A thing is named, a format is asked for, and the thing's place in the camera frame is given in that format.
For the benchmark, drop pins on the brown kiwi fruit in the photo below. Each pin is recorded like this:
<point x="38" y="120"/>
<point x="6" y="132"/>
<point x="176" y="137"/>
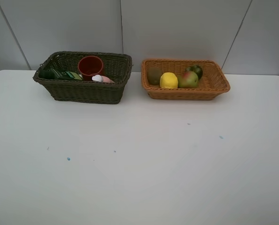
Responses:
<point x="153" y="75"/>

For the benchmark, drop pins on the yellow lemon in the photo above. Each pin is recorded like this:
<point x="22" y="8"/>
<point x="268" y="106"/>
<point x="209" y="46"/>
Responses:
<point x="168" y="81"/>

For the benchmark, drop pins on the pink bottle white cap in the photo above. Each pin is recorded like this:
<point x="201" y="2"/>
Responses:
<point x="101" y="79"/>

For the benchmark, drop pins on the green red pear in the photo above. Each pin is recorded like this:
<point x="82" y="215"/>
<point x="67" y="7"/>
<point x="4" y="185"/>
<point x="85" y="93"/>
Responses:
<point x="188" y="80"/>

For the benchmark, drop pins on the red plastic cup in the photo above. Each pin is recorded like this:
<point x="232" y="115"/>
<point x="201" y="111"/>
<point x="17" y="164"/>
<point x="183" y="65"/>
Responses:
<point x="90" y="66"/>

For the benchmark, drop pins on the dark mangosteen fruit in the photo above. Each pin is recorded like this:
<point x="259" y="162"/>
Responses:
<point x="195" y="68"/>

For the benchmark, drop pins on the dark green pump bottle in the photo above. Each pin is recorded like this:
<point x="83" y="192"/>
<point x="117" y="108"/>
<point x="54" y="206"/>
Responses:
<point x="54" y="74"/>

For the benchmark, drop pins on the dark brown wicker basket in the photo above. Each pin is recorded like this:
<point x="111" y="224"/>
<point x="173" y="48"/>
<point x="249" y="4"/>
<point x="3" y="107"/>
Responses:
<point x="116" y="66"/>

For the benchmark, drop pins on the orange wicker basket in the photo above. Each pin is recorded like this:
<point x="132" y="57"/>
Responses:
<point x="212" y="83"/>

